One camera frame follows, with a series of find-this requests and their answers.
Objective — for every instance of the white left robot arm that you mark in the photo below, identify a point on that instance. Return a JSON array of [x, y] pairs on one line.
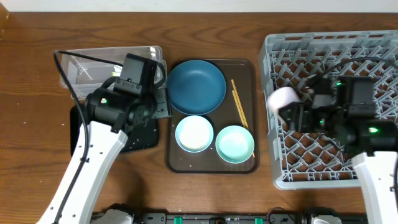
[[114, 122]]

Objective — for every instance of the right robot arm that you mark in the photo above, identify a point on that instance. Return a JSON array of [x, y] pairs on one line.
[[346, 111]]

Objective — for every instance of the wooden chopstick lower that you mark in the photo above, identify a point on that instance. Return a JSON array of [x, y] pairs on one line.
[[239, 110]]

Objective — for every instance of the white napkin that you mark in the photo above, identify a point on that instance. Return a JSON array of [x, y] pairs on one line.
[[116, 74]]

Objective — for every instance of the wooden chopstick upper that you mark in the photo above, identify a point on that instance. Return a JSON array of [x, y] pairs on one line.
[[234, 87]]

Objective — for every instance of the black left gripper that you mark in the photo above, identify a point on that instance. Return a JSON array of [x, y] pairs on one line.
[[163, 105]]

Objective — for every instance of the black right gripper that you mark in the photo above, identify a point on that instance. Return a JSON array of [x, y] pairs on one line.
[[298, 118]]

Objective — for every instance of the black waste bin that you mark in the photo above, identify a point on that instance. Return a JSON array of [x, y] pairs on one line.
[[142, 137]]

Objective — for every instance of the clear plastic waste bin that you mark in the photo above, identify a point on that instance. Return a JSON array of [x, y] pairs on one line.
[[86, 75]]

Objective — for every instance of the wooden chopstick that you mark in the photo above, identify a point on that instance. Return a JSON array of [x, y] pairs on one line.
[[239, 110], [234, 87]]

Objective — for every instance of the dark blue plate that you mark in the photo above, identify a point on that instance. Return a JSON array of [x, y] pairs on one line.
[[196, 87]]

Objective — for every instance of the mint green bowl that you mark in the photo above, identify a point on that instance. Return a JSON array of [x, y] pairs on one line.
[[234, 144]]

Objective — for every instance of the grey dishwasher rack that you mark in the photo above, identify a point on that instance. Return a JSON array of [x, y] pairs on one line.
[[315, 161]]

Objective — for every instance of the light blue bowl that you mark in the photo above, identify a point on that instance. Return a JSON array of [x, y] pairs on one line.
[[194, 134]]

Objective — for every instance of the pink plastic cup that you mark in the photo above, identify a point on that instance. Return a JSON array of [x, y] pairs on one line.
[[281, 98]]

